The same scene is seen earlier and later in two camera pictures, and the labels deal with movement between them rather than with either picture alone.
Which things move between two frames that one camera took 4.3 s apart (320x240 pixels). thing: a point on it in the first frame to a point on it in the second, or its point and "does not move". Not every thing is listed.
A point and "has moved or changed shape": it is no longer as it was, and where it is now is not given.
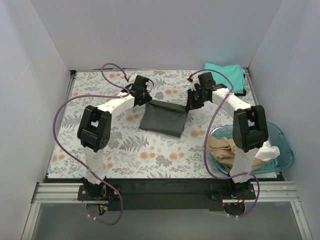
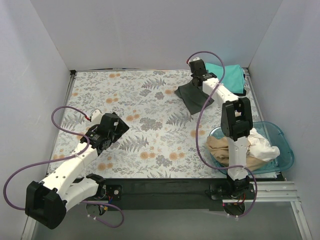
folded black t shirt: (244, 92) does not move
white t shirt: (267, 152) does not move
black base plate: (163, 193) does not move
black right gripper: (192, 100) to (196, 81)
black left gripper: (144, 97) to (120, 125)
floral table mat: (158, 123) does not move
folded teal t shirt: (234, 72) does not move
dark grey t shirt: (164, 118) has moved or changed shape
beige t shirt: (222, 149) does not move
